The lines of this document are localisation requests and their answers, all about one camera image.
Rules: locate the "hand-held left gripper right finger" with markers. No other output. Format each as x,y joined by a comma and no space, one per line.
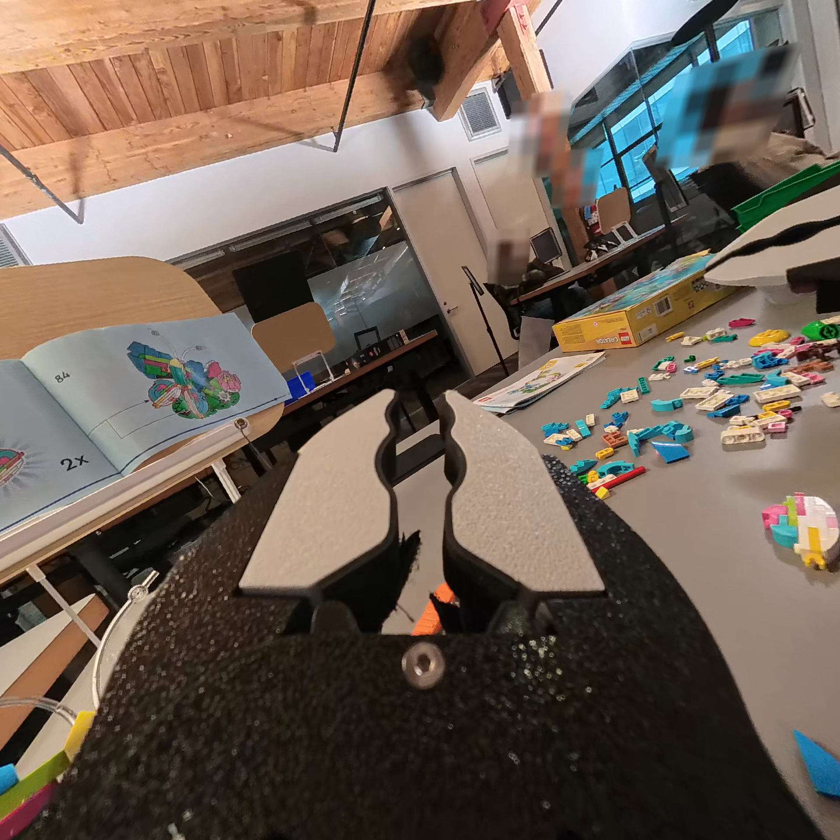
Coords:
512,518

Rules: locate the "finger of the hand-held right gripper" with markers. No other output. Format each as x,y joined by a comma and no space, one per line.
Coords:
807,218
754,268

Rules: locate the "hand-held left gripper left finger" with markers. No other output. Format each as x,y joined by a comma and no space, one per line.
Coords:
328,518

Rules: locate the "pile of lego pieces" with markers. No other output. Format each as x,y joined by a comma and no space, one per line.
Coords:
709,400

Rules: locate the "white pink lego wing assembly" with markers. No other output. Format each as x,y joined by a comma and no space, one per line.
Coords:
804,528

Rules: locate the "yellow round lego dish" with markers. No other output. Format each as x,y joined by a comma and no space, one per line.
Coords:
769,338

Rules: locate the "yellow lego set box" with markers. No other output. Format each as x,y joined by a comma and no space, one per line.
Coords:
630,315

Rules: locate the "closed lego instruction booklet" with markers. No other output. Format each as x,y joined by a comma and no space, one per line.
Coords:
544,384

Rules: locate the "open lego instruction book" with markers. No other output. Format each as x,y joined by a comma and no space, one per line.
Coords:
151,394

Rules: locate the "blue lego wedge plate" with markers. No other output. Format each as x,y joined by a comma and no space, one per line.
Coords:
820,764

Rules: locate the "colourful lego butterfly assembly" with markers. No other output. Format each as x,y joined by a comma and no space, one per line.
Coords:
33,781

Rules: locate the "green plastic bin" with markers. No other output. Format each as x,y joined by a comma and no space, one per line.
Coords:
781,197

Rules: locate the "orange plastic piece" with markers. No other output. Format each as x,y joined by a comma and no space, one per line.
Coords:
430,613

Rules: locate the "blue storage bin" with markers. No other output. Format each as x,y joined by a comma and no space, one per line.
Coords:
300,387

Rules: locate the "long wooden office desk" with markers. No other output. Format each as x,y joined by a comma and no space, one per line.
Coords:
367,361

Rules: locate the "dark office desk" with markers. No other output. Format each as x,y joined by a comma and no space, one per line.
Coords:
590,262

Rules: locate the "white book stand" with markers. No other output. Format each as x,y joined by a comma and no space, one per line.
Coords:
164,469

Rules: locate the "small wooden rounded panel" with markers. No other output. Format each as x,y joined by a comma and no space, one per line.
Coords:
292,334

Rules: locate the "black tripod stand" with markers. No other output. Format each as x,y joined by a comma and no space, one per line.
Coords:
482,315

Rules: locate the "computer monitor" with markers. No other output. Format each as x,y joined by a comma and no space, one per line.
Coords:
546,246

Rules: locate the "white door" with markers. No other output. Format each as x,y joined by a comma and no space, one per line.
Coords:
453,262

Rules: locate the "large wooden rounded panel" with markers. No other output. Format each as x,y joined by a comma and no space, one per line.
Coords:
98,295

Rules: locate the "black metal hanging rod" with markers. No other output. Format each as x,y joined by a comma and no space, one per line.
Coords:
354,72

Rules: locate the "black wall screen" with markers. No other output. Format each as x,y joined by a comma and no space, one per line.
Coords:
272,285

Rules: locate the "white wall vent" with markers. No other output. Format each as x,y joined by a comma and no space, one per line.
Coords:
479,113

